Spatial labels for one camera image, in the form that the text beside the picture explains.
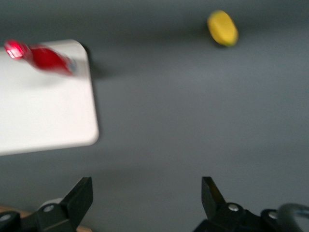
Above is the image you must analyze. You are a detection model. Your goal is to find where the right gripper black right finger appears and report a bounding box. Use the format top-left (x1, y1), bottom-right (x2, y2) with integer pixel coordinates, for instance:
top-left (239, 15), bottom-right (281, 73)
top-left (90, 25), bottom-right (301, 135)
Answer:
top-left (193, 176), bottom-right (282, 232)

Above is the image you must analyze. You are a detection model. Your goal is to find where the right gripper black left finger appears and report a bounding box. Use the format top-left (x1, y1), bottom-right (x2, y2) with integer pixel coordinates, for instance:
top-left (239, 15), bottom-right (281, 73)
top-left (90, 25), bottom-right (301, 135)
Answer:
top-left (0, 176), bottom-right (94, 232)

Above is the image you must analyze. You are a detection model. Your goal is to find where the red coke bottle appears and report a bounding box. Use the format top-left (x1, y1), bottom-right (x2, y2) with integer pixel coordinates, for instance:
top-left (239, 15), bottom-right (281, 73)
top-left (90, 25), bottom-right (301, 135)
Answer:
top-left (3, 39), bottom-right (78, 77)

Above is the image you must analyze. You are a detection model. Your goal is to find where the white cutting board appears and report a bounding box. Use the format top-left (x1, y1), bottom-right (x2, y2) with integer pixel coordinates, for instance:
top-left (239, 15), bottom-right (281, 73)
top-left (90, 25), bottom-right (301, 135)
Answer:
top-left (0, 39), bottom-right (100, 156)

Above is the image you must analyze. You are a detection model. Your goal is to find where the yellow lemon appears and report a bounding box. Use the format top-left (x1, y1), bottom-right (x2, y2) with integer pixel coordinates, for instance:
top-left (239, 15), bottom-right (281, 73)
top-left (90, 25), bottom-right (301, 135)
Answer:
top-left (207, 10), bottom-right (239, 47)

